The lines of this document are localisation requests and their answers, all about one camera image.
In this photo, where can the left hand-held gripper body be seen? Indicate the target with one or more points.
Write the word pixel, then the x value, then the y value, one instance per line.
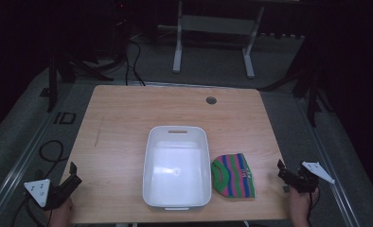
pixel 38 190

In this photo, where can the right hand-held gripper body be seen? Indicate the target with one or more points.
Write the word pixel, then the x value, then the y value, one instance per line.
pixel 303 181

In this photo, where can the striped knitted hat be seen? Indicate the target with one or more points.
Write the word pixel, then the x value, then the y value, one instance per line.
pixel 233 176

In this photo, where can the white plastic bin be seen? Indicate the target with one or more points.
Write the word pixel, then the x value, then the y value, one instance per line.
pixel 176 170

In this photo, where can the person's right hand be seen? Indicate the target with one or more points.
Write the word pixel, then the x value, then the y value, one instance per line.
pixel 299 206

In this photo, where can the person's left hand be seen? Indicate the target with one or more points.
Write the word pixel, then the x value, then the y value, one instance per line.
pixel 61 216

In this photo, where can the black tripod stand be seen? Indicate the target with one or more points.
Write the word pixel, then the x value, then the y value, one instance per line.
pixel 310 88
pixel 52 82

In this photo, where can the white metal stand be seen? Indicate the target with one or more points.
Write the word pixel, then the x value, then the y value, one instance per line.
pixel 217 25

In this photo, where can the metal floor rail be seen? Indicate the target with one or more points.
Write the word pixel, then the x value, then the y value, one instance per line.
pixel 23 160
pixel 329 170

